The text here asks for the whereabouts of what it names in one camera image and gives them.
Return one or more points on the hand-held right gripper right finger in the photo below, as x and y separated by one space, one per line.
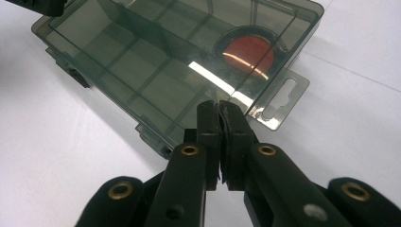
268 183

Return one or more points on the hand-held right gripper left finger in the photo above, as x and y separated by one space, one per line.
189 176

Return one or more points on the smoky clear plastic compartment box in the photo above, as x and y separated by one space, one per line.
142 63

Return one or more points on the red round button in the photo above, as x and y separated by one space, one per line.
249 52

